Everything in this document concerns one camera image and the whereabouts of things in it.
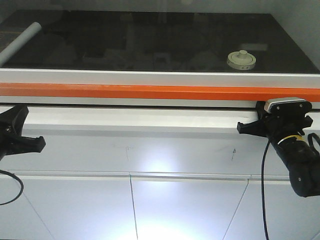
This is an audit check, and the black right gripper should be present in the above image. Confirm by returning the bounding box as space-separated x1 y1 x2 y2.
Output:
236 101 313 143

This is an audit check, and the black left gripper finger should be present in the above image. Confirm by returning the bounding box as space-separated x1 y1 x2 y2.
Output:
4 135 46 155
0 104 29 135

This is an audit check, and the white sash with orange handle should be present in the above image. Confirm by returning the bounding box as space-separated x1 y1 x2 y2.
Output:
0 68 320 108

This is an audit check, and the glass jar with cream lid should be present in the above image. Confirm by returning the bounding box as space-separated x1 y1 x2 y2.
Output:
226 50 257 71

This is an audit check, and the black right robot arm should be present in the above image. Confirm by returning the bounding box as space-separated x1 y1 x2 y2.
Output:
237 97 320 198

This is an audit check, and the rolled grey mat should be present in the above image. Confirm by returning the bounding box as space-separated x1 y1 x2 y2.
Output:
0 22 42 67

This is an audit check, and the white fume hood base cabinet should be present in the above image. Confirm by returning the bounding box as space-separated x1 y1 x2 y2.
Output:
0 106 320 240

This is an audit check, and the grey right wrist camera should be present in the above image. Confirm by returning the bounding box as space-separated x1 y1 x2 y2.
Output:
263 97 312 114

